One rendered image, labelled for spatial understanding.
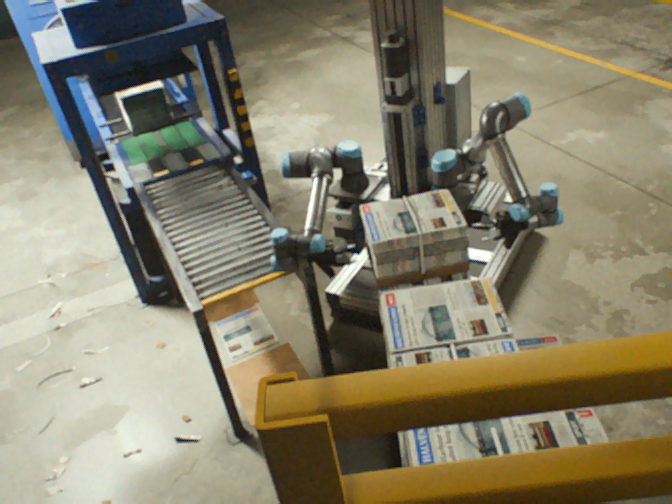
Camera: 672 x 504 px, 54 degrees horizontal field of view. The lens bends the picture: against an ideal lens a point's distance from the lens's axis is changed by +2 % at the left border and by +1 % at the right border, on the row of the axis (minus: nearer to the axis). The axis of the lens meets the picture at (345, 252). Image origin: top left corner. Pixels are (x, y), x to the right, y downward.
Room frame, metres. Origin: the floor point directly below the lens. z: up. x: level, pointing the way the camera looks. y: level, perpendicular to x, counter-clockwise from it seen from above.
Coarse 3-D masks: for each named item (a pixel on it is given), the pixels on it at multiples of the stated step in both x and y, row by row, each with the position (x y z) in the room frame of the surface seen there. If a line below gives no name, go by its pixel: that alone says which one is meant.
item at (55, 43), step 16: (192, 0) 4.17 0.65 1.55; (192, 16) 3.81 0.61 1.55; (208, 16) 3.74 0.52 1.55; (48, 32) 3.94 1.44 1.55; (64, 32) 3.90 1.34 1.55; (144, 32) 3.64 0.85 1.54; (160, 32) 3.57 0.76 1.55; (176, 32) 3.57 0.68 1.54; (192, 32) 3.60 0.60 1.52; (208, 32) 3.63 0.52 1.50; (48, 48) 3.60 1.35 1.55; (64, 48) 3.57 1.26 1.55; (80, 48) 3.52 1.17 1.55; (96, 48) 3.46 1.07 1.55; (112, 48) 3.46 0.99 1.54; (128, 48) 3.48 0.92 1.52; (144, 48) 3.51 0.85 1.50; (160, 48) 3.54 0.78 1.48; (176, 48) 3.56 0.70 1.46; (64, 64) 3.37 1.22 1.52; (80, 64) 3.40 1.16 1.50; (96, 64) 3.42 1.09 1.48; (112, 64) 3.45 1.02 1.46
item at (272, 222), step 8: (224, 160) 3.52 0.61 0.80; (232, 168) 3.40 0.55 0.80; (232, 176) 3.30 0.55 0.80; (240, 176) 3.28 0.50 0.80; (240, 184) 3.19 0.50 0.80; (248, 192) 3.08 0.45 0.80; (256, 200) 2.98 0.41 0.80; (256, 208) 2.90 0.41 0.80; (264, 208) 2.89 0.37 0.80; (264, 216) 2.81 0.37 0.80; (272, 216) 2.79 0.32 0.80; (272, 224) 2.72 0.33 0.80; (280, 224) 2.71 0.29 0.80; (296, 272) 2.42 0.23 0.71; (304, 272) 2.31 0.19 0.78; (312, 272) 2.32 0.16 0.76; (304, 280) 2.32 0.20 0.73; (312, 280) 2.32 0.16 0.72
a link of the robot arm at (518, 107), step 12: (516, 96) 2.46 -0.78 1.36; (504, 108) 2.40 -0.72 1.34; (516, 108) 2.41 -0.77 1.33; (528, 108) 2.44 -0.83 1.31; (516, 120) 2.41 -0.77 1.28; (468, 144) 2.67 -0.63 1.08; (480, 144) 2.58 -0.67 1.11; (468, 156) 2.64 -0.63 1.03; (480, 156) 2.63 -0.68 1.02; (468, 168) 2.65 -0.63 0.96
